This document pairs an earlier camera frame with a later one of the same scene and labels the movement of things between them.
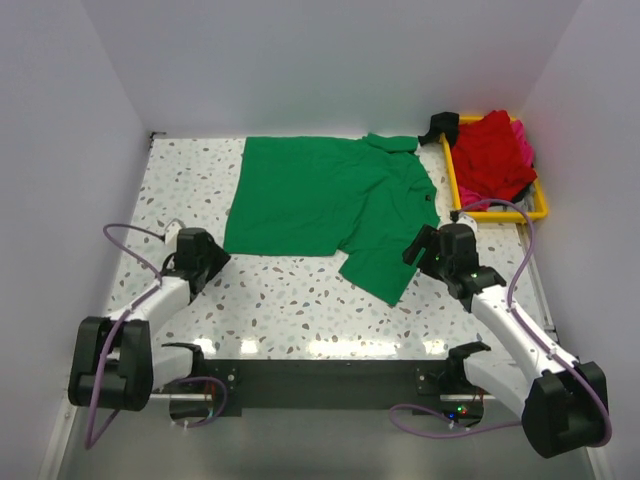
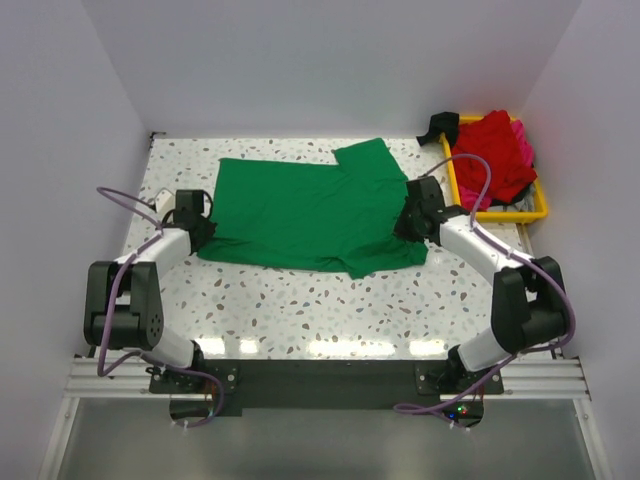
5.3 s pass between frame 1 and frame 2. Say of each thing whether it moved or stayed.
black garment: stayed
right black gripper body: moved
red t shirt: stayed
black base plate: stayed
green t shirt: moved
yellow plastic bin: stayed
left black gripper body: moved
